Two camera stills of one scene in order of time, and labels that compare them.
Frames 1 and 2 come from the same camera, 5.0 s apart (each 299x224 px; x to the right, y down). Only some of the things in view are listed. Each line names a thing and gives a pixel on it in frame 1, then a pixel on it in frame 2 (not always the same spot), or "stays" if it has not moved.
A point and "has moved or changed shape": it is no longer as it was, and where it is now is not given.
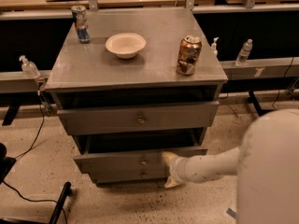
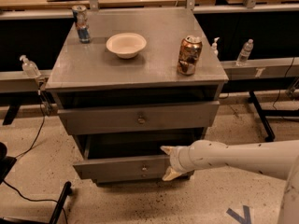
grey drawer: (101, 160) has moved or changed shape
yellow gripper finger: (171, 183) to (170, 175)
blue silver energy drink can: (80, 19) stays
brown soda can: (188, 55) stays
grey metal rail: (14, 82) stays
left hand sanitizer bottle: (29, 68) stays
